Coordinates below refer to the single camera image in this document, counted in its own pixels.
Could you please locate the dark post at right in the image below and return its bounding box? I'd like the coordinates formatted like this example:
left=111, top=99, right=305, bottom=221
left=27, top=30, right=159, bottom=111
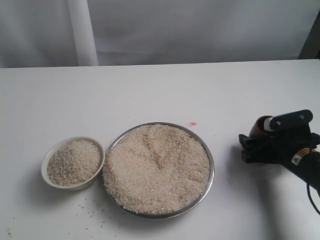
left=298, top=0, right=320, bottom=60

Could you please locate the cream ceramic bowl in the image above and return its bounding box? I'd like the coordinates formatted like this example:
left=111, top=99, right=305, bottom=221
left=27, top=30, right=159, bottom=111
left=40, top=136, right=106, bottom=192

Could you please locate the steel rice pan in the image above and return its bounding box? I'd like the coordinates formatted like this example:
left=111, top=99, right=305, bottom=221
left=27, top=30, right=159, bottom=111
left=102, top=121, right=215, bottom=220

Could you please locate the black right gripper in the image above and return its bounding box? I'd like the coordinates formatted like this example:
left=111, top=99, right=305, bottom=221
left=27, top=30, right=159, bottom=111
left=238, top=125, right=320, bottom=191

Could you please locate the rice in steel pan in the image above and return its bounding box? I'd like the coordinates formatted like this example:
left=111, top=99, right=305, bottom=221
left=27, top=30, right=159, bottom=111
left=102, top=123, right=211, bottom=215

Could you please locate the brown wooden cup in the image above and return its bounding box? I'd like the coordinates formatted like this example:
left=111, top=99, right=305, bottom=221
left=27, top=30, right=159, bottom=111
left=249, top=115, right=272, bottom=139

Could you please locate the white backdrop curtain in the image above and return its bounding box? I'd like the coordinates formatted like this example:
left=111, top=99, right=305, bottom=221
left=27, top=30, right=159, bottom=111
left=0, top=0, right=309, bottom=68

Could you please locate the rice in cream bowl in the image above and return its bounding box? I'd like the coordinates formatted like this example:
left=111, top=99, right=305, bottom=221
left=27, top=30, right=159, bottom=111
left=47, top=139, right=102, bottom=187

